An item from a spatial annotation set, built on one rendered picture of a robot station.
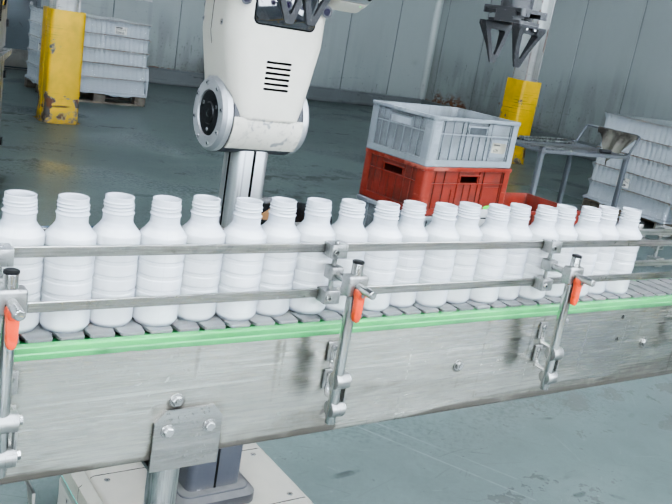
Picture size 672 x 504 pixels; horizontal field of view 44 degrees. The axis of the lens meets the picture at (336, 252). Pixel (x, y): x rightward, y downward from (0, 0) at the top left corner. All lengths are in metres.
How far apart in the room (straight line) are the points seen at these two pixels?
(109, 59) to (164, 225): 9.66
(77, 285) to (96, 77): 9.65
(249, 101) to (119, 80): 9.04
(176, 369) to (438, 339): 0.45
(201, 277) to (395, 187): 2.68
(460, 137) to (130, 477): 2.19
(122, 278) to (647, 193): 7.66
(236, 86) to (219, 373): 0.77
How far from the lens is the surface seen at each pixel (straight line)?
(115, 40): 10.69
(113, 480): 2.17
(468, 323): 1.38
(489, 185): 3.96
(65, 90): 8.81
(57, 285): 1.03
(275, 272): 1.16
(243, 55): 1.72
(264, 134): 1.78
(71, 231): 1.02
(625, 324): 1.70
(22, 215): 1.01
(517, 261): 1.45
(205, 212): 1.09
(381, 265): 1.25
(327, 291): 1.17
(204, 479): 2.06
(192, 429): 1.15
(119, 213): 1.04
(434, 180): 3.66
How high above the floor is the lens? 1.41
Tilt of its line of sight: 15 degrees down
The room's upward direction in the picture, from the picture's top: 10 degrees clockwise
